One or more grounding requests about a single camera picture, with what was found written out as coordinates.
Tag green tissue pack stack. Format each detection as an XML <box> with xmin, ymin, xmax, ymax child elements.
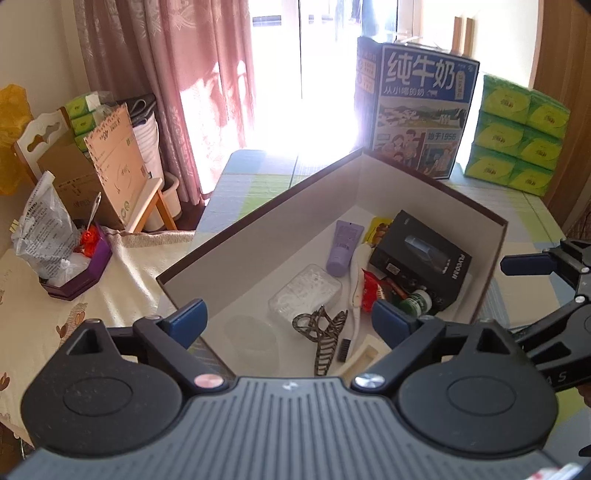
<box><xmin>464</xmin><ymin>75</ymin><xmax>570</xmax><ymax>197</ymax></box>

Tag red snack packet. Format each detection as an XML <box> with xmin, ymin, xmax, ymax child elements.
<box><xmin>362</xmin><ymin>270</ymin><xmax>386</xmax><ymax>313</ymax></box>

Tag translucent plastic cup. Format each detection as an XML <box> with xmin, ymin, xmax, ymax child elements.
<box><xmin>224</xmin><ymin>315</ymin><xmax>280</xmax><ymax>376</ymax></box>

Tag blue milk carton box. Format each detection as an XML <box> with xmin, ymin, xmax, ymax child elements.
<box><xmin>355</xmin><ymin>36</ymin><xmax>480</xmax><ymax>180</ymax></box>

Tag yellow snack bag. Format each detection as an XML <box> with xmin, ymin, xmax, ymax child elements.
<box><xmin>363</xmin><ymin>217</ymin><xmax>393</xmax><ymax>247</ymax></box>

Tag white bucket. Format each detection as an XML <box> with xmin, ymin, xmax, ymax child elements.
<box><xmin>133</xmin><ymin>113</ymin><xmax>181</xmax><ymax>220</ymax></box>

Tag yellow plastic bag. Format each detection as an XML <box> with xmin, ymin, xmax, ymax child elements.
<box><xmin>0</xmin><ymin>84</ymin><xmax>33</xmax><ymax>196</ymax></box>

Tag clear floss pick box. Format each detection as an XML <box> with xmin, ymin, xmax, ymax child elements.
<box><xmin>267</xmin><ymin>264</ymin><xmax>342</xmax><ymax>324</ymax></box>

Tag purple cream tube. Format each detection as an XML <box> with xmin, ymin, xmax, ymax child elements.
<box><xmin>325</xmin><ymin>220</ymin><xmax>365</xmax><ymax>278</ymax></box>

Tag pink curtain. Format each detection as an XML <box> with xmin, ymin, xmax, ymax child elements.
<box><xmin>73</xmin><ymin>1</ymin><xmax>254</xmax><ymax>205</ymax></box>

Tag brown cardboard storage box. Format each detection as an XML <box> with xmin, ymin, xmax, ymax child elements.
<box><xmin>158</xmin><ymin>151</ymin><xmax>507</xmax><ymax>378</ymax></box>

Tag brown cardboard carton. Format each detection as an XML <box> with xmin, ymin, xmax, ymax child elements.
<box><xmin>38</xmin><ymin>105</ymin><xmax>147</xmax><ymax>230</ymax></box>

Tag small green tissue packs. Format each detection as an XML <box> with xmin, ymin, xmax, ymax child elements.
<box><xmin>64</xmin><ymin>91</ymin><xmax>110</xmax><ymax>153</ymax></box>

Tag black product box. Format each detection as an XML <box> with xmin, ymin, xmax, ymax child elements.
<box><xmin>369</xmin><ymin>210</ymin><xmax>472</xmax><ymax>312</ymax></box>

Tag purple tray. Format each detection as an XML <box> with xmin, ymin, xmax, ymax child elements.
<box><xmin>39</xmin><ymin>223</ymin><xmax>112</xmax><ymax>301</ymax></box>

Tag clear plastic bag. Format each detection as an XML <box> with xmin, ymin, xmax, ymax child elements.
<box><xmin>10</xmin><ymin>171</ymin><xmax>81</xmax><ymax>280</ymax></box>

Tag leopard print hair clip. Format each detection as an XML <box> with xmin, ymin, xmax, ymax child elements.
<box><xmin>291</xmin><ymin>306</ymin><xmax>348</xmax><ymax>377</ymax></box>

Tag floral cream tablecloth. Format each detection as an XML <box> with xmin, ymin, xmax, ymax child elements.
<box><xmin>0</xmin><ymin>230</ymin><xmax>194</xmax><ymax>442</ymax></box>

